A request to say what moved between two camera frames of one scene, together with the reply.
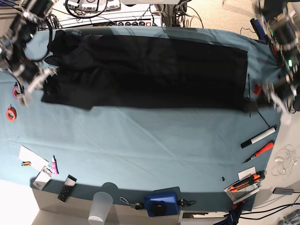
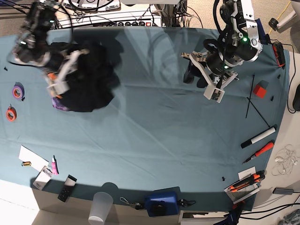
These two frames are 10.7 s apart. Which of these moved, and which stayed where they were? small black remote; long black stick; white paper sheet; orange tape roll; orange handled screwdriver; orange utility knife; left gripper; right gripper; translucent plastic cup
Moved: left gripper; right gripper; long black stick
Stayed: orange utility knife; white paper sheet; orange handled screwdriver; small black remote; orange tape roll; translucent plastic cup
